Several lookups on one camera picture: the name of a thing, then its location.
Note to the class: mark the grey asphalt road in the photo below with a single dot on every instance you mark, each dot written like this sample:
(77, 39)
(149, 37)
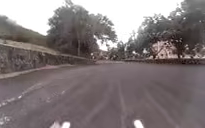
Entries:
(123, 96)

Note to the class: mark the large dark roadside tree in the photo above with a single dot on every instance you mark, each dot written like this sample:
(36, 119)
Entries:
(76, 30)

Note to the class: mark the pale building behind trees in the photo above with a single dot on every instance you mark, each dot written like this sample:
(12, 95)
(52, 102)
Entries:
(165, 50)

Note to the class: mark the robot's own part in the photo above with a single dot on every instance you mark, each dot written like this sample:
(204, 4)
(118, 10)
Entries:
(66, 125)
(138, 124)

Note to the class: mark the concrete roadside gutter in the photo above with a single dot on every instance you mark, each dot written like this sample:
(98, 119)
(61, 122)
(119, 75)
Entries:
(20, 72)

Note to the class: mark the dry grassy slope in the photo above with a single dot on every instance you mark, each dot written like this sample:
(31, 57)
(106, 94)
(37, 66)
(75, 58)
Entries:
(10, 30)

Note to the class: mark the low dark roadside wall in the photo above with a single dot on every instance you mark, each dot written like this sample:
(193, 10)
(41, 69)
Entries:
(176, 61)

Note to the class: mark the low stone retaining wall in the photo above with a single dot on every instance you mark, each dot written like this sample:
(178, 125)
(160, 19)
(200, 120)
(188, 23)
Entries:
(20, 58)

